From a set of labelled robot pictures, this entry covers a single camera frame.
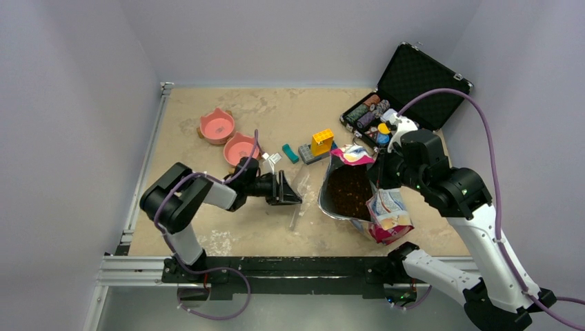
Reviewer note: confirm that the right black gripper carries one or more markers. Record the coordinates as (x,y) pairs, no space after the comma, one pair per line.
(377,172)

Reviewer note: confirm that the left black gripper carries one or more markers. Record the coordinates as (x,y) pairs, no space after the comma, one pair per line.
(286,195)

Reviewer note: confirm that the clear plastic scoop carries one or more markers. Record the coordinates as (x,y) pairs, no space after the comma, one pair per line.
(300,184)

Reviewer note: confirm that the colourful pet food bag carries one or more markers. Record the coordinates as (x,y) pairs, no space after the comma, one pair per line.
(347,194)

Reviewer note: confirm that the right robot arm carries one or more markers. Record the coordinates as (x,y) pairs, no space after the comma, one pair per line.
(501,296)

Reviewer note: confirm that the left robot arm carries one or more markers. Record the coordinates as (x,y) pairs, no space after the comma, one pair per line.
(172,202)

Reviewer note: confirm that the near pink pet bowl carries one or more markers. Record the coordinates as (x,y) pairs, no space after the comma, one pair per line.
(237,147)

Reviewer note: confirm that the pink pet bowl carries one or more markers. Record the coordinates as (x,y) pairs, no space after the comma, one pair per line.
(216,127)
(237,147)

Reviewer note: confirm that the far pink pet bowl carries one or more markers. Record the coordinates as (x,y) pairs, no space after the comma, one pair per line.
(216,127)

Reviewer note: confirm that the teal toy brick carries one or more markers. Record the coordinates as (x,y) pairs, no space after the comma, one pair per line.
(288,151)

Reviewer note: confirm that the grey blue toy brick base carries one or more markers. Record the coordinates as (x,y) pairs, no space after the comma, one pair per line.
(308,157)

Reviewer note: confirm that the yellow toy brick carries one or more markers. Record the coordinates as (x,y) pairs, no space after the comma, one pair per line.
(322,141)

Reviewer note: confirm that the black poker chip case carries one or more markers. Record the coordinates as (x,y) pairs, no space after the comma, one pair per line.
(410,73)

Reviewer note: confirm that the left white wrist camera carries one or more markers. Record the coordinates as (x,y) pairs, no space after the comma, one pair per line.
(269,161)

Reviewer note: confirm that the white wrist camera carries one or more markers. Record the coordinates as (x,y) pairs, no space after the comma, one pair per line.
(269,161)
(402,126)

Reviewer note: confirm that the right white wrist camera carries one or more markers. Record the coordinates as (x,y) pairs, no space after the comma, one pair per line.
(402,126)

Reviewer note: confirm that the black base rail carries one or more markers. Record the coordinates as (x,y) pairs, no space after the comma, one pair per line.
(368,277)

